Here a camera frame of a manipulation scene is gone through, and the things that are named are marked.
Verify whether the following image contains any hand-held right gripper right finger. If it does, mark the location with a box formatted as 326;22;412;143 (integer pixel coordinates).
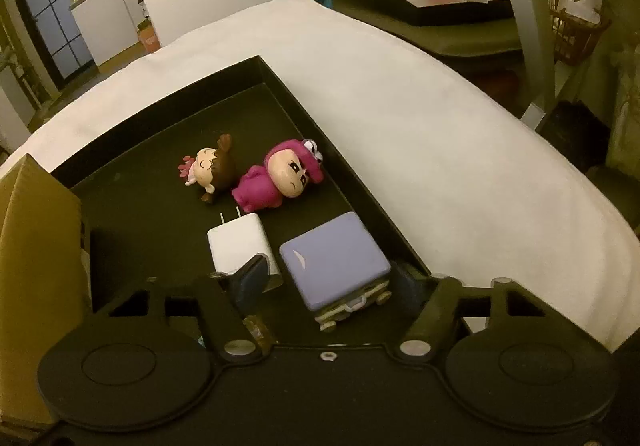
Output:
391;262;550;360

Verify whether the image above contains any dark door with glass panes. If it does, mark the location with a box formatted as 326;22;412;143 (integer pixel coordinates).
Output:
4;0;97;82

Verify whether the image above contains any grey metal pole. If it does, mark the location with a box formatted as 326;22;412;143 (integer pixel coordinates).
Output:
509;0;557;129

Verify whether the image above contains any white plug charger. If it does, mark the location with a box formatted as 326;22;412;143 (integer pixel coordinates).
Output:
207;207;284;291

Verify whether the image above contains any black shallow tray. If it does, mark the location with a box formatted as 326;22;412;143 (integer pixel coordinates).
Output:
50;54;434;352

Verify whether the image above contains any pink hooded toy figure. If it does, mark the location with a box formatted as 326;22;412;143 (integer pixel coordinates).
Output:
231;138;328;213

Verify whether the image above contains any purple toy suitcase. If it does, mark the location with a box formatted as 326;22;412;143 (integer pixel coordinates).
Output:
278;212;393;333

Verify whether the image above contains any small brown toy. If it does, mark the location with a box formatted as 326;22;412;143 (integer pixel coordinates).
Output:
242;313;279;348

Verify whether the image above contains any white kitchen cabinet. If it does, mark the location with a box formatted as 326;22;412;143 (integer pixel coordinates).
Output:
69;0;151;67

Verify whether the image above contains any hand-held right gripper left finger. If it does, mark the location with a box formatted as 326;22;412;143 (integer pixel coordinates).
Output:
95;253;286;363

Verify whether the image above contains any brown-haired doll figure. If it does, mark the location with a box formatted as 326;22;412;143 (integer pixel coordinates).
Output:
176;133;238;204

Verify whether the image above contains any brown cardboard box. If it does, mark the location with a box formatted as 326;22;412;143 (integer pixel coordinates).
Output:
0;153;94;433

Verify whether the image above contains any orange box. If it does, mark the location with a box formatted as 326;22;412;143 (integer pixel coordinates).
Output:
137;23;162;50

